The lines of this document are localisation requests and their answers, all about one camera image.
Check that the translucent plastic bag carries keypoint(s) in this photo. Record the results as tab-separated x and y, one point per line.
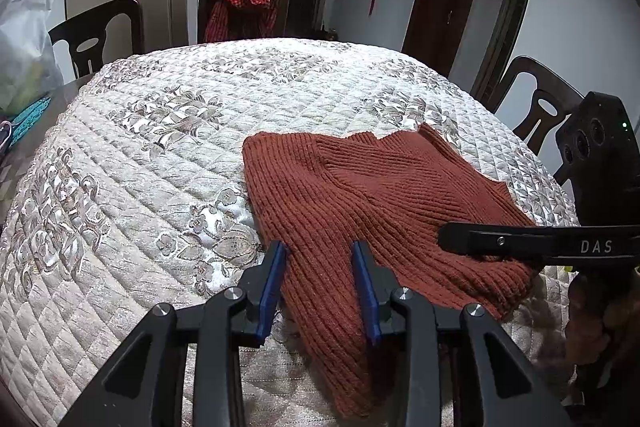
22	52

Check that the rust brown knit sweater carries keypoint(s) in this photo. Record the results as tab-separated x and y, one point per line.
350	207

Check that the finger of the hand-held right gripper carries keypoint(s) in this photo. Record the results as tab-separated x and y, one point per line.
500	241

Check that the red checkered garment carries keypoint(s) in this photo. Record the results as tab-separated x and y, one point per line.
240	2

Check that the dark wooden chair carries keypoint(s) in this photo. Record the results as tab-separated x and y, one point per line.
202	17
565	92
120	22

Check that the person's right hand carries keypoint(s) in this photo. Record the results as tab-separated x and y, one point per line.
590	322

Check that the white quilted floral blanket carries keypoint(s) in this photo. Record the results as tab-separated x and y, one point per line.
150	157

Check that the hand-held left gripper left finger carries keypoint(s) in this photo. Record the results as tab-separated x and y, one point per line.
270	302

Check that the grey framed door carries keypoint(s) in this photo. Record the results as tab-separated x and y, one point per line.
505	37

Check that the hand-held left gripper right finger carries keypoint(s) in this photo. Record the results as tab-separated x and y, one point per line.
367	302

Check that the teal woven item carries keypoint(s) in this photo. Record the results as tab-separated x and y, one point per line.
30	119

